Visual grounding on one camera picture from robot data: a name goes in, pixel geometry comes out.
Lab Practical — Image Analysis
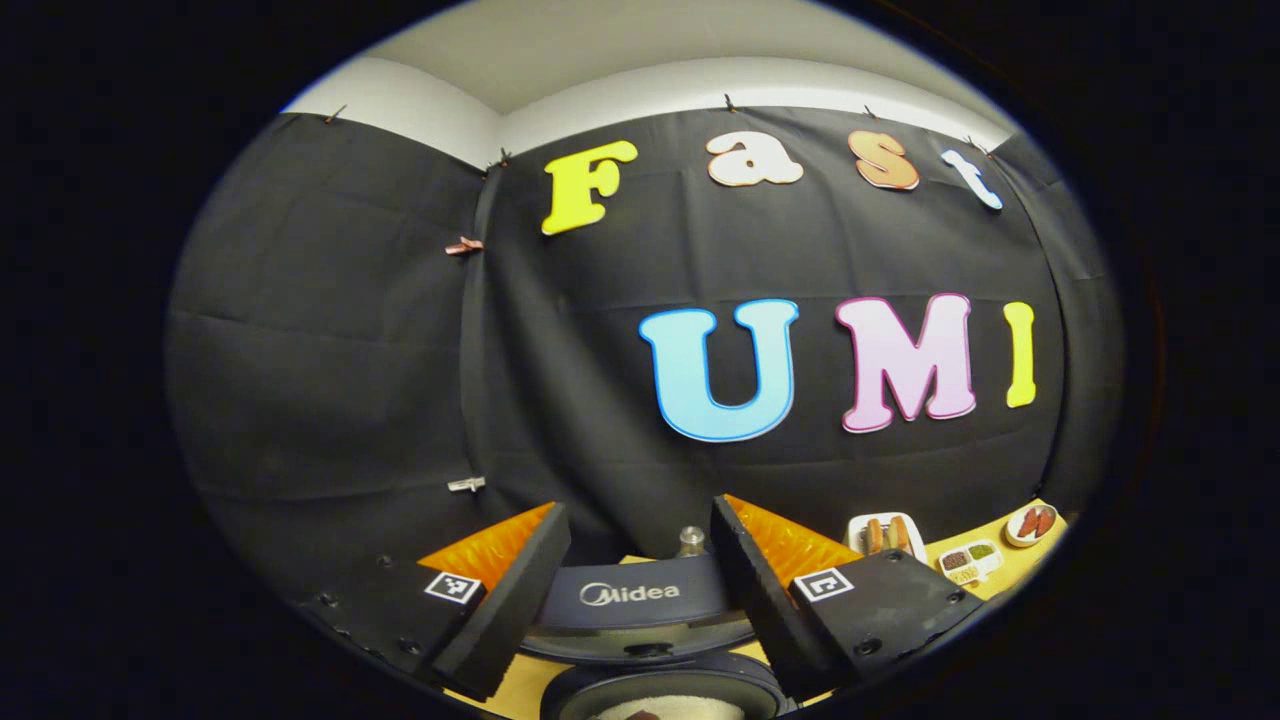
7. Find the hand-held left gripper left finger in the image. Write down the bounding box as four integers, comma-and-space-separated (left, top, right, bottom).
290, 502, 573, 701

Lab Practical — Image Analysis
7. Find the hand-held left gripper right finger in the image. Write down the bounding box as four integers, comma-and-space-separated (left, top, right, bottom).
710, 494, 986, 699

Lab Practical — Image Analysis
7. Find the black rice cooker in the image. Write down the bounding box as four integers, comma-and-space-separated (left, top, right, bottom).
520, 553, 801, 720

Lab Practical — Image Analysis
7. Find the heap of white rice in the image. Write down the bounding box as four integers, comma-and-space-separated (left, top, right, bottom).
595, 697, 746, 720

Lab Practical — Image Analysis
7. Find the white toaster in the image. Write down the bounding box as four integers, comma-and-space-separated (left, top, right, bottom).
846, 512, 929, 563

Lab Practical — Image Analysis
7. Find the white divided bean dish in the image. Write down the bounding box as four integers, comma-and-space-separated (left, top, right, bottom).
937, 540, 1004, 586

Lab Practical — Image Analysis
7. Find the white round plate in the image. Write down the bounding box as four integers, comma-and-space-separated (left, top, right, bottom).
1004, 503, 1058, 548

